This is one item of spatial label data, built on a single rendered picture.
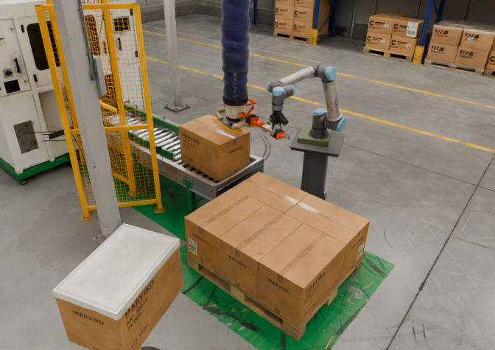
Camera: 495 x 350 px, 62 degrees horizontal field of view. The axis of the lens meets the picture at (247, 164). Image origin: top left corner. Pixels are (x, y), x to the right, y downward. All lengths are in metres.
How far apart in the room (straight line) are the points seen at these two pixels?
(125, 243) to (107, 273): 0.25
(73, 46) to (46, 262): 1.97
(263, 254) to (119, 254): 1.12
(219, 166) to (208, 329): 1.42
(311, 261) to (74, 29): 2.42
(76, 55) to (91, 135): 0.66
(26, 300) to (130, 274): 1.70
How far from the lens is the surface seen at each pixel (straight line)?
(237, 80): 3.57
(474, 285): 4.18
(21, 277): 4.19
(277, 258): 3.12
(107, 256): 2.53
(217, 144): 3.74
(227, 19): 3.44
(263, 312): 3.46
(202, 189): 3.95
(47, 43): 3.90
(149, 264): 2.42
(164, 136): 4.93
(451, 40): 10.15
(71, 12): 3.37
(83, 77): 3.48
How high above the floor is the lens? 2.65
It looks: 30 degrees down
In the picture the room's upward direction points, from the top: 1 degrees clockwise
